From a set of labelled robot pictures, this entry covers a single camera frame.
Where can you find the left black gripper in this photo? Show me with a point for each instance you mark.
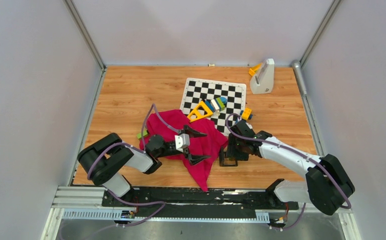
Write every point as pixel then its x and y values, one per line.
pixel 194 159

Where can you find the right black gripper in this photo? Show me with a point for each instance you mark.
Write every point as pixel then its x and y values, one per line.
pixel 243 157

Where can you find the black frame box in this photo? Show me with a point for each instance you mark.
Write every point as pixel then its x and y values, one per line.
pixel 226 161

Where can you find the magenta red garment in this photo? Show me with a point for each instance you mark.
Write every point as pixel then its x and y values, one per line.
pixel 203 146

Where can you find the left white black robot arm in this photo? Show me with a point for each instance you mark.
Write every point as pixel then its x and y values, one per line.
pixel 103 159

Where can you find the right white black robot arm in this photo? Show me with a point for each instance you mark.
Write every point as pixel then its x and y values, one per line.
pixel 325 185

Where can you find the yellow triangle block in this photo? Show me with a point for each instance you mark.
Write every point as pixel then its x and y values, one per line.
pixel 200 111

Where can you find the green rectangular block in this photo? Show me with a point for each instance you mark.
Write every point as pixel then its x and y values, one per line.
pixel 144 134

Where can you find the black white chessboard mat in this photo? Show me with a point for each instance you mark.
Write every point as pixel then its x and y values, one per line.
pixel 197 89

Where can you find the white metronome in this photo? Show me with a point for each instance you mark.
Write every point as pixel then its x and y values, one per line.
pixel 263 81

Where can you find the yellow toy behind metronome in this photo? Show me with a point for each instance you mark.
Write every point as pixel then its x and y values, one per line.
pixel 253 70

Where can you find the grey metal pipe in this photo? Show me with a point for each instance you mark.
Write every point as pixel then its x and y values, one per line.
pixel 297 69

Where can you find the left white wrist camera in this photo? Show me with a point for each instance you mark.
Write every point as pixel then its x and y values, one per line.
pixel 182 141

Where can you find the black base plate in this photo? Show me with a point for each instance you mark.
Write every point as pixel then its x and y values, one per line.
pixel 187 202

